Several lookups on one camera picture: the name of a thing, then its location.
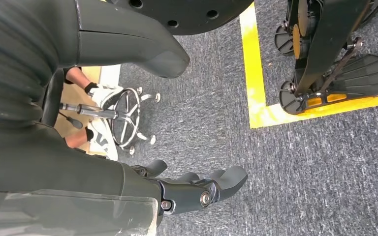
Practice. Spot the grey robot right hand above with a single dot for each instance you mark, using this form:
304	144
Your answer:
78	163

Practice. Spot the person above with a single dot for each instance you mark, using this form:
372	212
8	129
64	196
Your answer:
106	94

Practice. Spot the chrome stool with black seat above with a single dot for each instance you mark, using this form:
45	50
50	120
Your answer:
94	111

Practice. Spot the clear plastic cover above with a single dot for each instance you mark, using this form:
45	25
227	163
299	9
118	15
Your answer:
62	215

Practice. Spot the brown floor board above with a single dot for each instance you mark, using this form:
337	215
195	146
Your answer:
75	101

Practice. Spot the white floor board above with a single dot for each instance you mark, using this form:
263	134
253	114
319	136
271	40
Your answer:
110	75

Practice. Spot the black round plate with holes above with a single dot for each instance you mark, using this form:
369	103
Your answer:
189	13

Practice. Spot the black robot foot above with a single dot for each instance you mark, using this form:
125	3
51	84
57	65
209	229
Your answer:
365	75
283	40

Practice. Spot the black robot leg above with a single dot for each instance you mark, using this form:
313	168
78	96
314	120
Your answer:
326	39

